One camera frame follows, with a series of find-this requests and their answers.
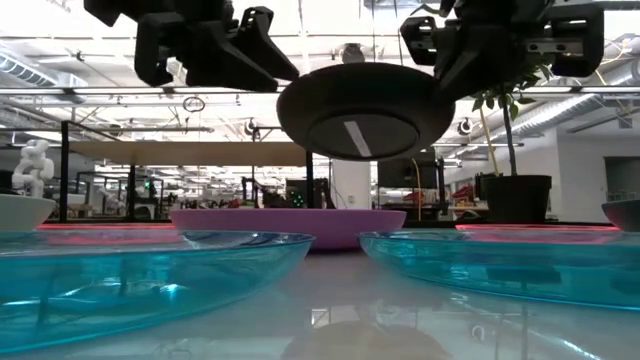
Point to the black aluminium table frame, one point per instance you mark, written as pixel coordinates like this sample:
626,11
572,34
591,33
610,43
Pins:
435,223

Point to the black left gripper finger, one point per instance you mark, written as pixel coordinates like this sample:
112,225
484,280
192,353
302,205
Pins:
225,65
262,45

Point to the grey bowl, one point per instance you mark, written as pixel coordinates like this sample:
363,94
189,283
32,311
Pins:
625,215

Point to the purple plate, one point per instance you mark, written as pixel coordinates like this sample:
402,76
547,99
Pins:
300,227

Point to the dark grey plate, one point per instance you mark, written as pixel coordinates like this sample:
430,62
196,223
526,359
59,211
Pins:
350,100

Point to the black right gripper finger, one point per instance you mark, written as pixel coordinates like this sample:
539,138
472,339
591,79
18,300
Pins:
480,65

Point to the wooden shelf with black legs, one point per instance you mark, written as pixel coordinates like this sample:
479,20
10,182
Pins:
175,152

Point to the black monitor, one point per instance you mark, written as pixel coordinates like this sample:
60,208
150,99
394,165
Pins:
400,172

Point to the black plant pot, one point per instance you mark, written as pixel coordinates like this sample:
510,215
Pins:
517,200

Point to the mint green plate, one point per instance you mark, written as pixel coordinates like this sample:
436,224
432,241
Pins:
25,212

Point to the blue transparent plate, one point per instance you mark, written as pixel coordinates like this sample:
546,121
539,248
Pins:
500,270
125,280

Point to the pink transparent plate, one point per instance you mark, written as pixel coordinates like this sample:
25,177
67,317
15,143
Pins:
100,226
525,227

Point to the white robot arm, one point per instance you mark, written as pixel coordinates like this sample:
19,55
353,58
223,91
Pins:
32,170

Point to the green leafy plant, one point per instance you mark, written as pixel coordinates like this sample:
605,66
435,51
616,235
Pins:
511,150

